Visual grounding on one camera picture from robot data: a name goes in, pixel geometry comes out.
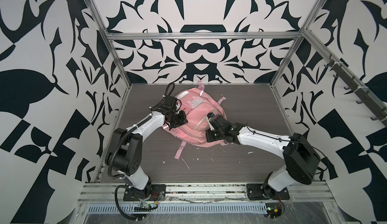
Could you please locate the aluminium frame rail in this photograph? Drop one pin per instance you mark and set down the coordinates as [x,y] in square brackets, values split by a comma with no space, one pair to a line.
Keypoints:
[207,192]

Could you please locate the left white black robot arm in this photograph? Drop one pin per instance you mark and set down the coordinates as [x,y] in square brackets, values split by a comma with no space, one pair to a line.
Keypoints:
[124,154]

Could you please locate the right small circuit board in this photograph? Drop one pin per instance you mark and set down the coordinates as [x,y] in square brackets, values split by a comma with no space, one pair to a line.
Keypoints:
[273,212]

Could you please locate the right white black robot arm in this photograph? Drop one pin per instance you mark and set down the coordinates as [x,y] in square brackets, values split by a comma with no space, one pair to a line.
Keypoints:
[300,158]

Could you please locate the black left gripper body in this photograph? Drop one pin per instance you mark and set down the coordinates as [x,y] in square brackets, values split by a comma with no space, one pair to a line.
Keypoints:
[177,118]

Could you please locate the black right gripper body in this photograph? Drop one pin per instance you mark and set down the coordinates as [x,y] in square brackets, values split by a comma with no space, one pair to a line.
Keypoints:
[212,136]

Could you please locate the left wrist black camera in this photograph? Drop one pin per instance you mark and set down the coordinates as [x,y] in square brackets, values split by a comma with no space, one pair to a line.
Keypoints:
[171,103]

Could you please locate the pink student backpack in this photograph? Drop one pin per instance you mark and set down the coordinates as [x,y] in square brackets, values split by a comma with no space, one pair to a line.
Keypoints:
[196,104]

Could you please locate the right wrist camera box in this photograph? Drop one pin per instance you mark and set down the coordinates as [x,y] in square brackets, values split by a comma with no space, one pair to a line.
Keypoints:
[212,120]

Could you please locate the left small circuit board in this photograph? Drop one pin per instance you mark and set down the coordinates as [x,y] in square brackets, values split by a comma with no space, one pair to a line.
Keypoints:
[146,207]

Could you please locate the white slotted cable duct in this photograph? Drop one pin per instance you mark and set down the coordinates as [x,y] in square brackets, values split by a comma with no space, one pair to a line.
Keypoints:
[184,208]

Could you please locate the black wall hook rail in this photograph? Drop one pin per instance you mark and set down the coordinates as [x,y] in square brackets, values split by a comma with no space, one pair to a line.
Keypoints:
[364,94]

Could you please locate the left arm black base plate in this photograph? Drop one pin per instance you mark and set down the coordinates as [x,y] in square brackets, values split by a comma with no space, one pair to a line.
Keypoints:
[145,192]

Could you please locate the small circuit board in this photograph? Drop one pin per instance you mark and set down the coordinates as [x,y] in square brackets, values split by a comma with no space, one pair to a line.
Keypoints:
[273,212]
[146,207]

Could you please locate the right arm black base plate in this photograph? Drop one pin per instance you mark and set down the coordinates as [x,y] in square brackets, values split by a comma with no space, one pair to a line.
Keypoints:
[265,192]

